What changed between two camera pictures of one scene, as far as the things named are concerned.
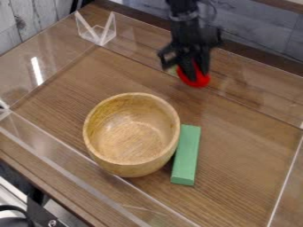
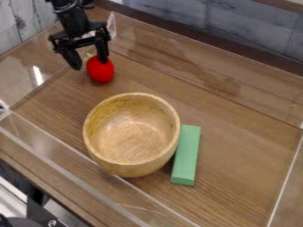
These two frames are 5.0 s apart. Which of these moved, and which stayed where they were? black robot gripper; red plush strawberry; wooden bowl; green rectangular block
Moved: black robot gripper; red plush strawberry
Stayed: green rectangular block; wooden bowl
